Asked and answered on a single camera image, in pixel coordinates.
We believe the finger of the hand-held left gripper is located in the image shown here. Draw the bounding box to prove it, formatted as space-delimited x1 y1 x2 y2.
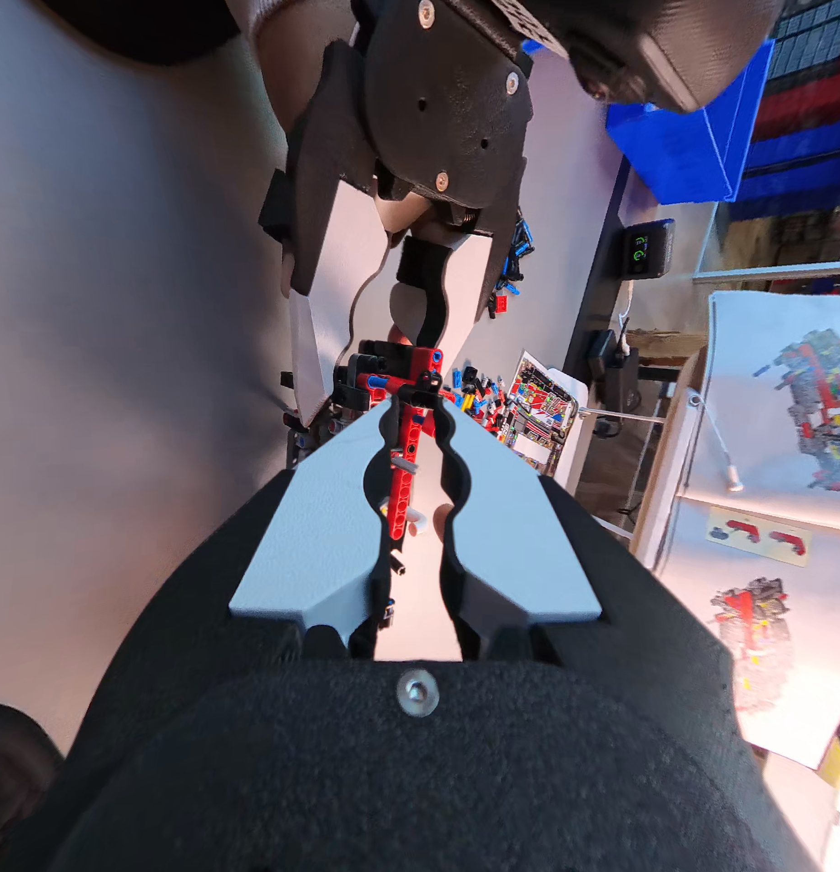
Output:
287 177 393 428
390 232 496 352

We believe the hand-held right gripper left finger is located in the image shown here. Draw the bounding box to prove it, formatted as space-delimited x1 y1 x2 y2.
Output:
228 396 400 647

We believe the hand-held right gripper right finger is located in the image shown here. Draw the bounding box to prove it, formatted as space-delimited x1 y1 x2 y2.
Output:
435 401 605 656

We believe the red and black lego assembly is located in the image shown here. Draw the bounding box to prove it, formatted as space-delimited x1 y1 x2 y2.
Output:
280 339 449 624

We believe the pile of mixed lego pieces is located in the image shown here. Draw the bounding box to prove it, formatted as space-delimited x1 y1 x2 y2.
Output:
447 364 511 437

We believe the lego instruction sheet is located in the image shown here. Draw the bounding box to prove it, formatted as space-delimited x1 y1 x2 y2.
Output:
655 289 840 772

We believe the person's left hand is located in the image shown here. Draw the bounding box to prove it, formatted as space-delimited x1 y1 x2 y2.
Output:
255 0 359 137

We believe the pile of blue black pins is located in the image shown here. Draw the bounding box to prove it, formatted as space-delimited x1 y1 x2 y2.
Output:
489 210 535 318

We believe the colourful sticker sheet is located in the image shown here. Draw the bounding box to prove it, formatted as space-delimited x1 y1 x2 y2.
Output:
498 351 579 476

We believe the black power adapter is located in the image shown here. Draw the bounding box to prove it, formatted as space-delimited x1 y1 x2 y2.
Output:
585 329 640 438

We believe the wooden board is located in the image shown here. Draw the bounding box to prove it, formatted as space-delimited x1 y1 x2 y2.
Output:
626 329 708 568

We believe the black device with green display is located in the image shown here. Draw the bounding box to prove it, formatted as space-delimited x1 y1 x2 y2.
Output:
619 218 677 280

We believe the blue plastic bin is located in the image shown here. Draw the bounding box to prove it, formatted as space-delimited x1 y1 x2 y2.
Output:
606 40 776 207

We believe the shelf of storage bins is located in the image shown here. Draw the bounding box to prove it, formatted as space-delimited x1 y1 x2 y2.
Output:
728 0 840 222

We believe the large black tire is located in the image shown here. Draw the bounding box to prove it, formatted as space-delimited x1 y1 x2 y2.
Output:
0 702 65 872

